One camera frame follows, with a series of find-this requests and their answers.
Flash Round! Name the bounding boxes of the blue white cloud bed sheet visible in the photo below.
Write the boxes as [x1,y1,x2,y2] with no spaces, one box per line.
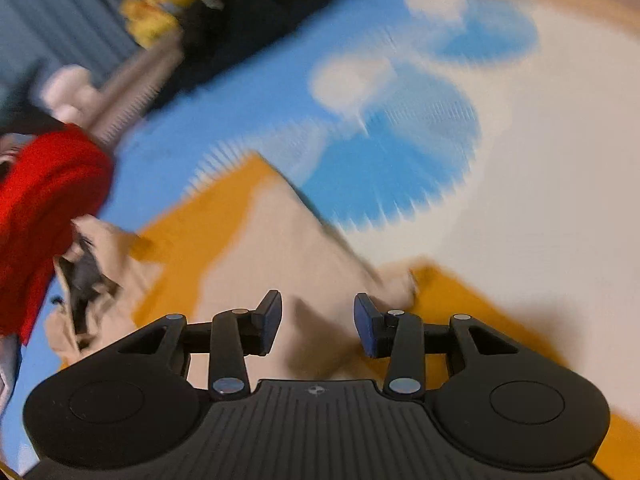
[0,0,640,480]

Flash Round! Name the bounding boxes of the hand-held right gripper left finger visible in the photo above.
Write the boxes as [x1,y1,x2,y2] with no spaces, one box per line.
[117,289,284,402]

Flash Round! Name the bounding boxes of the yellow plush toy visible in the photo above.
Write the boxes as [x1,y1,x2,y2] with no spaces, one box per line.
[119,0,202,50]

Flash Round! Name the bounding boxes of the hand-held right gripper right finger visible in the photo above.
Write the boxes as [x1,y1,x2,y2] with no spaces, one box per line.
[353,292,526,401]

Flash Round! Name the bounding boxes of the grey striped cloth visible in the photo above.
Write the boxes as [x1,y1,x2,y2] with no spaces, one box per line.
[92,35,187,148]

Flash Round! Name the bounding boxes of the blue curtain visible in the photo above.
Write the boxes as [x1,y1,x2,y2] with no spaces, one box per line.
[0,0,153,111]

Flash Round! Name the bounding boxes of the red cloth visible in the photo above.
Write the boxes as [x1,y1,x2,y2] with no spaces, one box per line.
[0,125,117,347]

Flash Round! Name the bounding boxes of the white plush object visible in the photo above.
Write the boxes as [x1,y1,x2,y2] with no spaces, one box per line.
[41,64,106,122]

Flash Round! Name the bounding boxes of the beige and mustard garment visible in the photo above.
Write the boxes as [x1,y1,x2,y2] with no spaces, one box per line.
[44,152,640,480]

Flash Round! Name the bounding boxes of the black cloth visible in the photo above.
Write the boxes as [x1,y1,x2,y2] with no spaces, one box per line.
[162,0,363,113]

